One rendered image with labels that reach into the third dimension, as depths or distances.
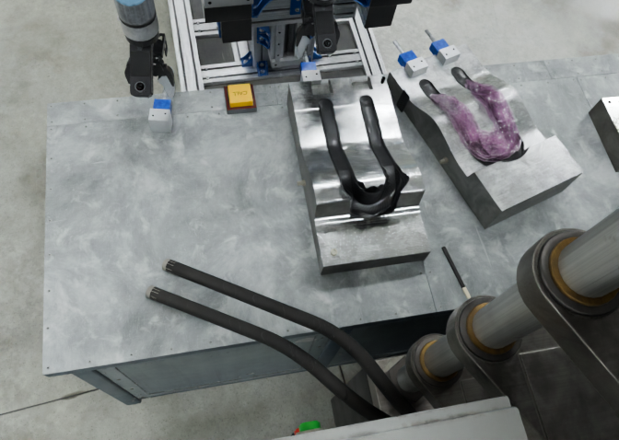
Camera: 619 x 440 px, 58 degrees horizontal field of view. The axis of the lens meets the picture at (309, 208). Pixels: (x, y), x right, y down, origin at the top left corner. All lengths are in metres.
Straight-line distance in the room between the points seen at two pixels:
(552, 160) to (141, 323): 1.06
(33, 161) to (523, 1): 2.49
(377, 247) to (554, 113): 0.72
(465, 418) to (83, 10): 2.65
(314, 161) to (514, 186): 0.49
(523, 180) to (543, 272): 0.85
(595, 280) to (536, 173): 0.91
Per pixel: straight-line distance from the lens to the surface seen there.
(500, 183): 1.44
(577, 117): 1.80
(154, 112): 1.50
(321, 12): 1.37
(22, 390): 2.23
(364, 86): 1.55
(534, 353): 0.88
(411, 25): 2.97
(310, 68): 1.59
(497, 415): 0.65
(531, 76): 1.83
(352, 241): 1.32
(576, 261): 0.60
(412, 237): 1.36
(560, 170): 1.53
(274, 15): 1.88
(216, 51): 2.46
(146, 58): 1.29
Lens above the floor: 2.07
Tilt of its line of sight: 64 degrees down
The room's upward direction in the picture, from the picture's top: 12 degrees clockwise
